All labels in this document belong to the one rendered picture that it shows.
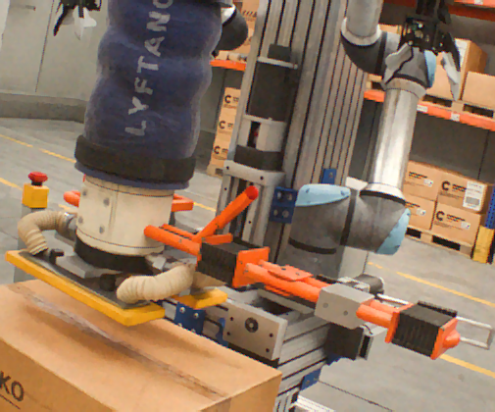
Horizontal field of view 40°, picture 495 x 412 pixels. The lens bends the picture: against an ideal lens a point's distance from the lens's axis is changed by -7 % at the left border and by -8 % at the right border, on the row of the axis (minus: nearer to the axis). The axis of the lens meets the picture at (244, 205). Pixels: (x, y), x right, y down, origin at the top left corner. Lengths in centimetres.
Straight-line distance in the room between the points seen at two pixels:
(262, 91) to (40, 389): 95
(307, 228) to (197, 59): 54
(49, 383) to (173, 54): 60
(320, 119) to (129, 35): 74
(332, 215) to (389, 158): 19
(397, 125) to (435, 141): 818
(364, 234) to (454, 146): 819
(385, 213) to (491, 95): 677
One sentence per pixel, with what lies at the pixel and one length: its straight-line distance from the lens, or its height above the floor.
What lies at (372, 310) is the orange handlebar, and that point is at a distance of 106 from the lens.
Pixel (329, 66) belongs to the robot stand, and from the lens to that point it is 182.
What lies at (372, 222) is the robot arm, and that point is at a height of 122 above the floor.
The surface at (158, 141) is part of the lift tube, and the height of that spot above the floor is 134.
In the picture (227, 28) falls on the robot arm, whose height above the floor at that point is 159.
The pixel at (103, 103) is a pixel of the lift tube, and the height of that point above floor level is 139.
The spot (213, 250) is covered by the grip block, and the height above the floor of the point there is 120.
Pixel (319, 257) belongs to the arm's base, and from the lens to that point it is 163.
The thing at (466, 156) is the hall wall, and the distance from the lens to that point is 972.
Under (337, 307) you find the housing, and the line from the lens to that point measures 108.
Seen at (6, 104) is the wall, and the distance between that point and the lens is 1248.
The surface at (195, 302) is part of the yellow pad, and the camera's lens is 131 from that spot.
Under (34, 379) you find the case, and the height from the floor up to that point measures 91.
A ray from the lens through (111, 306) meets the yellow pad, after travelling 120.
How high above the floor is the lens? 149
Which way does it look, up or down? 10 degrees down
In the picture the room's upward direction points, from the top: 12 degrees clockwise
